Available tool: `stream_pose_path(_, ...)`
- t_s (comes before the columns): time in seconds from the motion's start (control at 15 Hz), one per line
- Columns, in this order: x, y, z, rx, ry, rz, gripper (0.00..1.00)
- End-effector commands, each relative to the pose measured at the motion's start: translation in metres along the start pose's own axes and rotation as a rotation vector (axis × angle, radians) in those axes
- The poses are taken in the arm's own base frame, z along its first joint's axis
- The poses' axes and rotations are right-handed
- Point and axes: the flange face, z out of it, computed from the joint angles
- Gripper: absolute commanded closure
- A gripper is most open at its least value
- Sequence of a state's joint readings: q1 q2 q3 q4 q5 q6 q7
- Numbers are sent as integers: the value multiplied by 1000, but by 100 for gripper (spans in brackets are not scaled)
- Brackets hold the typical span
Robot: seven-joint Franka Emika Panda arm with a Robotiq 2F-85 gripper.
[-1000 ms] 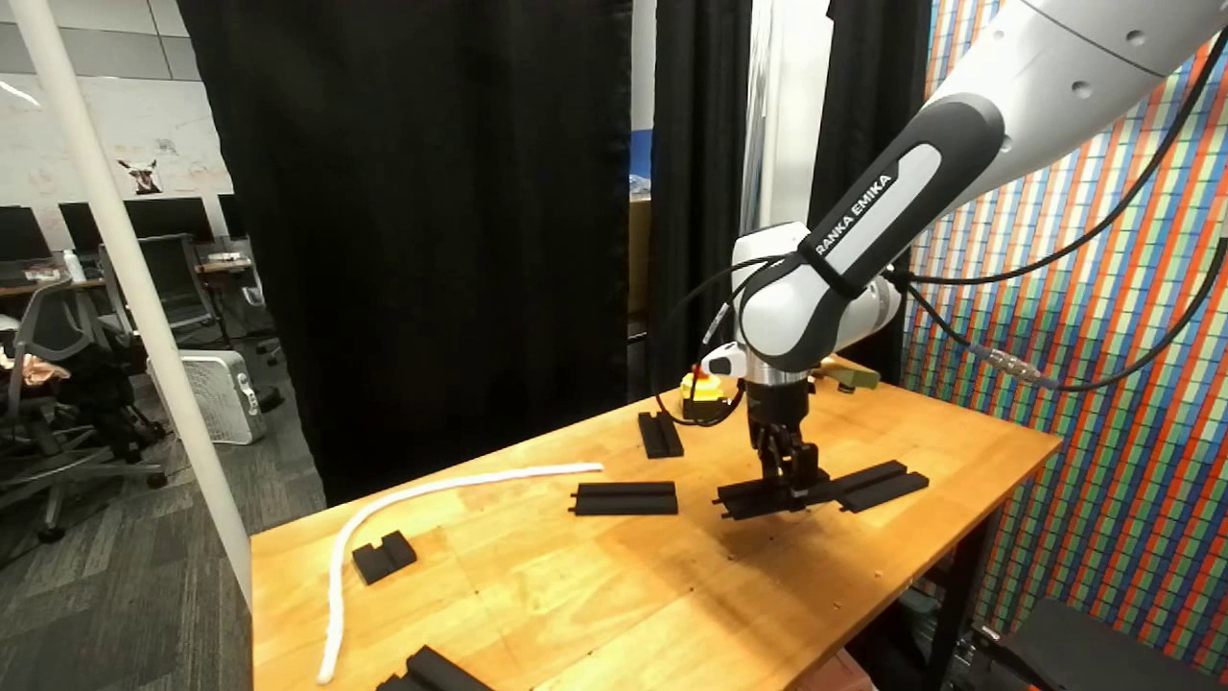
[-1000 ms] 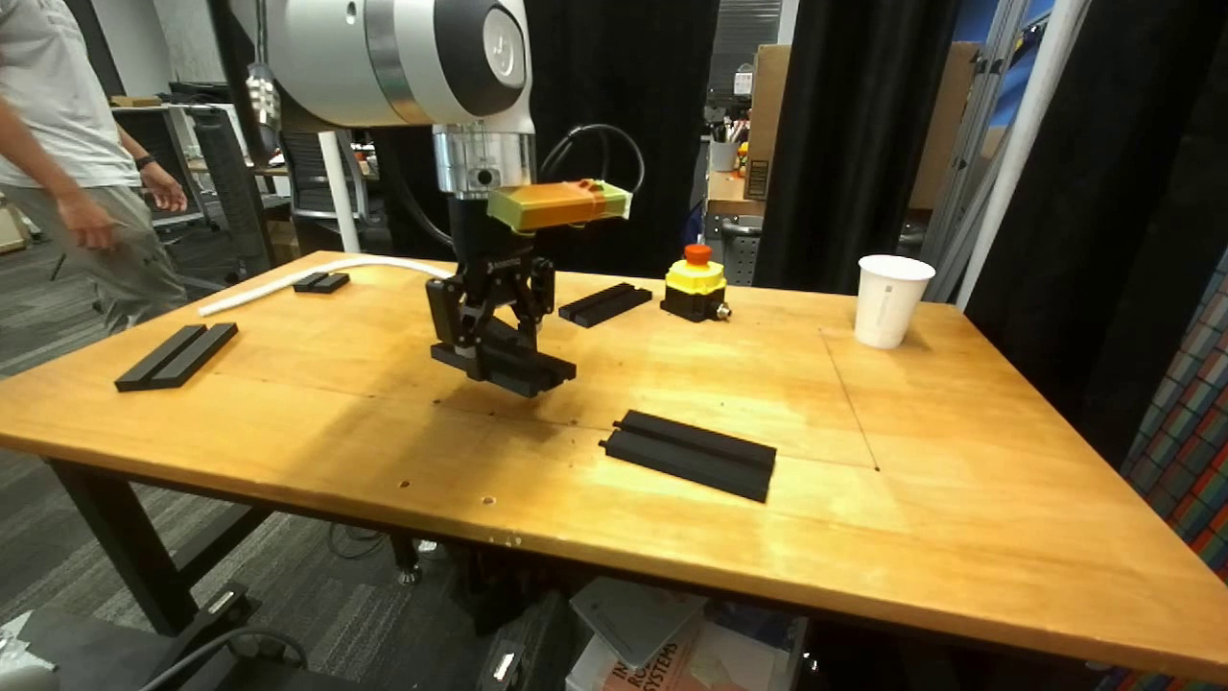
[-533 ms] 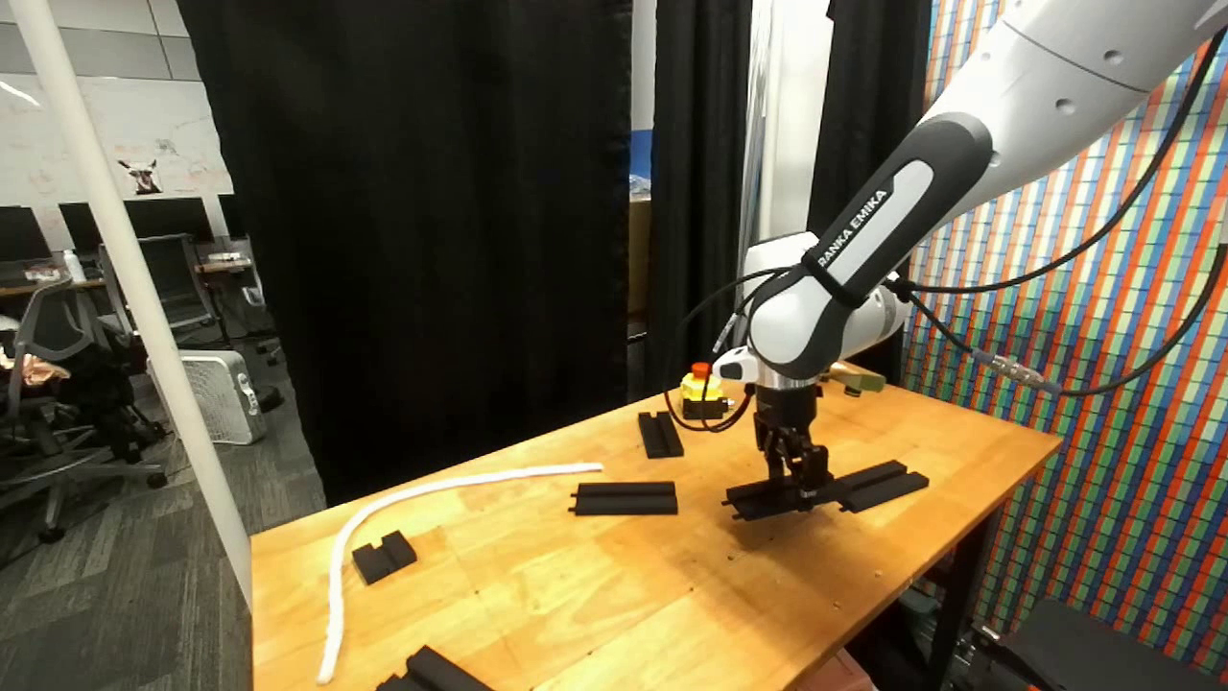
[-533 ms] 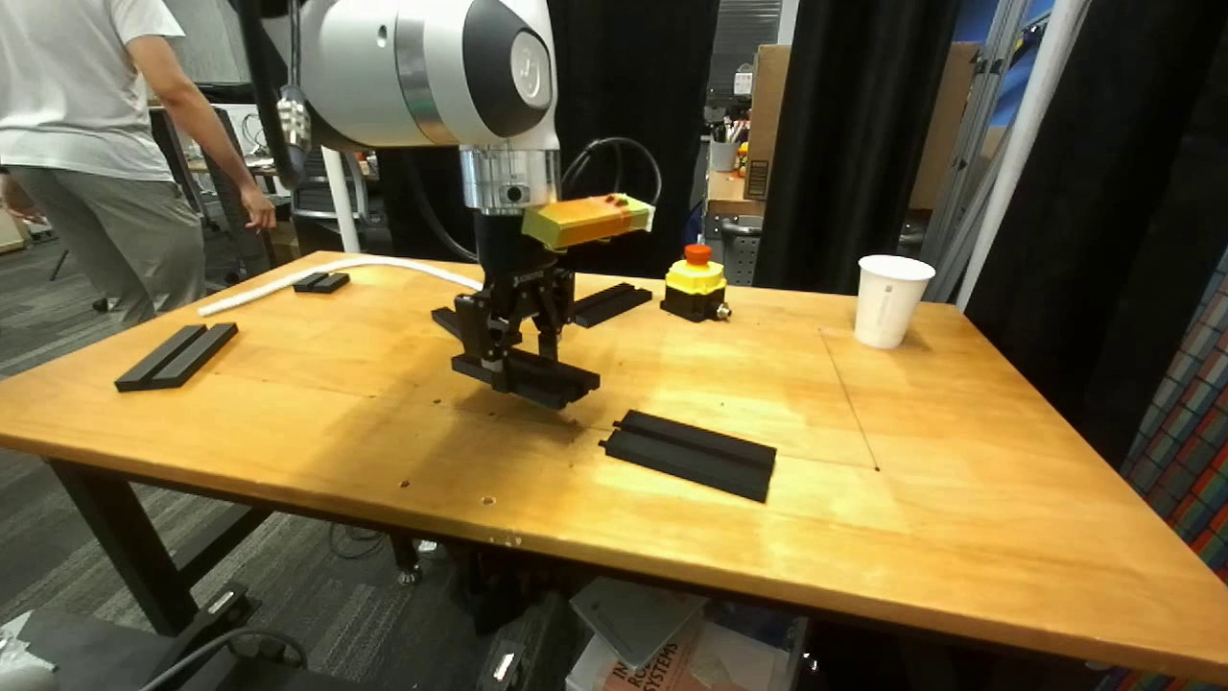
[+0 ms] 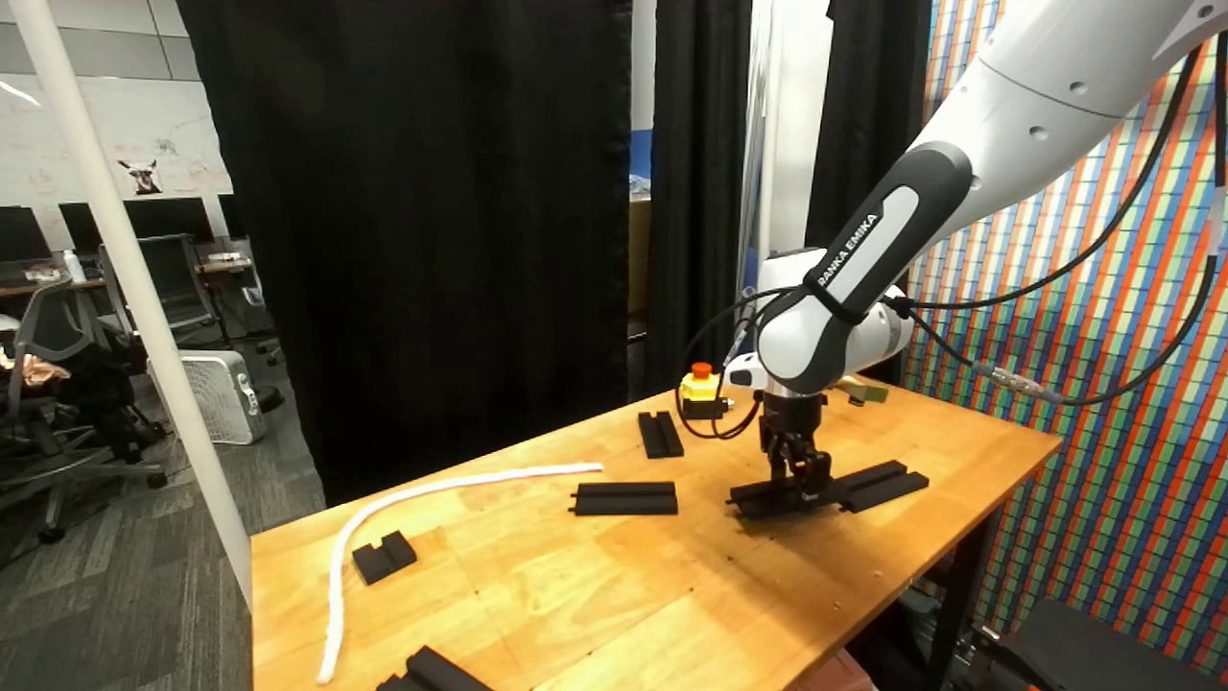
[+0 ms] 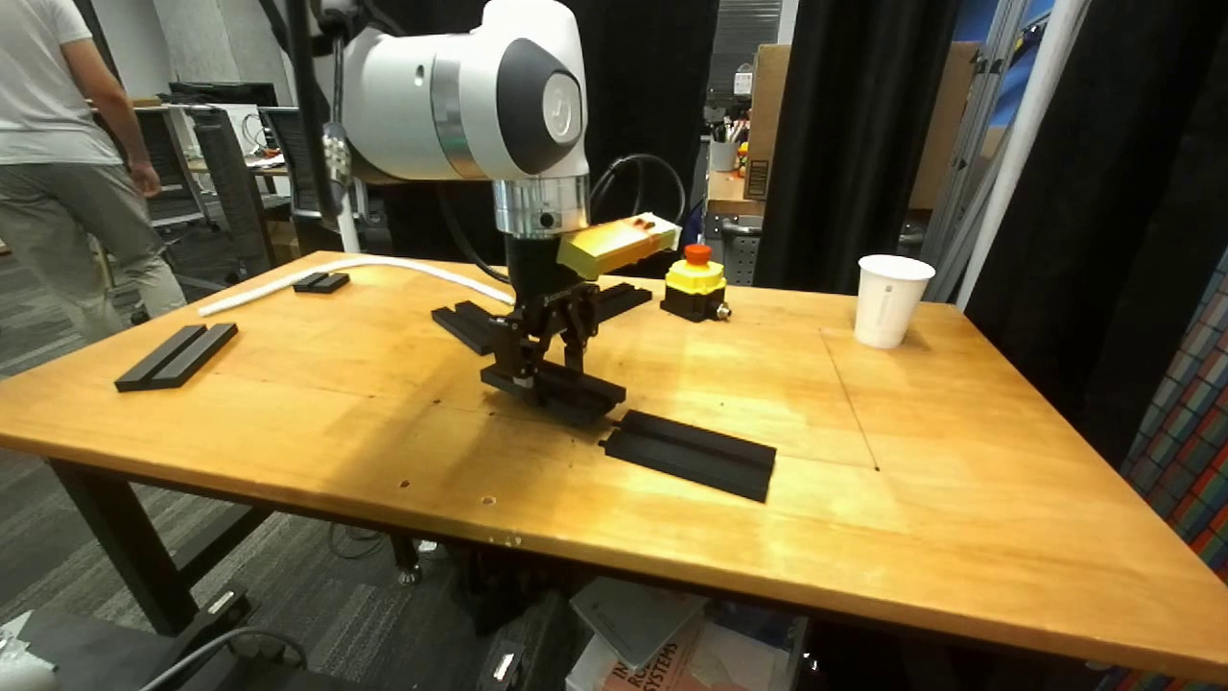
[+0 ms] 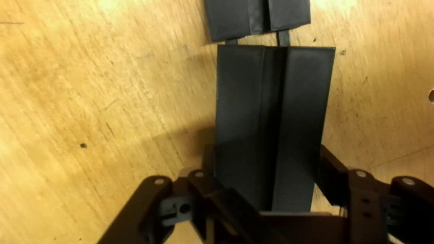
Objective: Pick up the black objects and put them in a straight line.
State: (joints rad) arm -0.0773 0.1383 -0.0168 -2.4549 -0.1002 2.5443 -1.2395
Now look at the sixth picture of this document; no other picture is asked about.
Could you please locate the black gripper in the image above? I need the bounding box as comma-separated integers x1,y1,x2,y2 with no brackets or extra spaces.
480,231,609,391

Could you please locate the wide black grooved track piece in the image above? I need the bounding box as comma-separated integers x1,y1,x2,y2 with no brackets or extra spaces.
596,409,784,506

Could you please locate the yellow emergency stop button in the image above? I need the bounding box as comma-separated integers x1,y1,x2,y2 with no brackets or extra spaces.
656,235,736,328

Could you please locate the white slanted pole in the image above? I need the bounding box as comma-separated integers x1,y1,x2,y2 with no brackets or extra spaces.
952,0,1092,314
324,176,365,256

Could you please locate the small black notched block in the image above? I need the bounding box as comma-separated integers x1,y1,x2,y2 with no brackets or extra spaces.
289,268,354,301

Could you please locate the wide black curtain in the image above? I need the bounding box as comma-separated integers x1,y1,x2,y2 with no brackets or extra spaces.
344,0,721,278

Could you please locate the grey flat bag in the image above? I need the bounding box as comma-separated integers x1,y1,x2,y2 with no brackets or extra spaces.
567,571,711,672

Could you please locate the black bag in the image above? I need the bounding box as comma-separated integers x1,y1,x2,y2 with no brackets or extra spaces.
473,589,586,691

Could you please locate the brown cardboard box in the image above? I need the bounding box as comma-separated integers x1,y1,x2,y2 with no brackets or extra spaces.
743,43,798,209

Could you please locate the black office chair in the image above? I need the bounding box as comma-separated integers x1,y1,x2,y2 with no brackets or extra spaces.
257,104,338,254
185,104,281,279

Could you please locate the white paper cup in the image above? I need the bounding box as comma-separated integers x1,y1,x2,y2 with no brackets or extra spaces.
851,249,939,354

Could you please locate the box with red print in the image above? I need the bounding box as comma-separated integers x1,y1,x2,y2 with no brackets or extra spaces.
560,612,812,691

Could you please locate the narrow black grooved track piece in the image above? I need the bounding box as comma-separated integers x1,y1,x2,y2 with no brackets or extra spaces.
113,319,240,396

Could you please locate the brown cardboard board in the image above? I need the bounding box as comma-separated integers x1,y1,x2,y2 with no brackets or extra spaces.
907,38,989,221

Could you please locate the black table leg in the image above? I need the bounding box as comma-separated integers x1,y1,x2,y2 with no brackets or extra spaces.
45,456,276,642

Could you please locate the person in light grey shirt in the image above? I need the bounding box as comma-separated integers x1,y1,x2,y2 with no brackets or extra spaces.
0,0,191,338

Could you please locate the multicoloured woven cloth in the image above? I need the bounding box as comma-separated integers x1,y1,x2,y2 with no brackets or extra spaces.
1121,247,1228,585

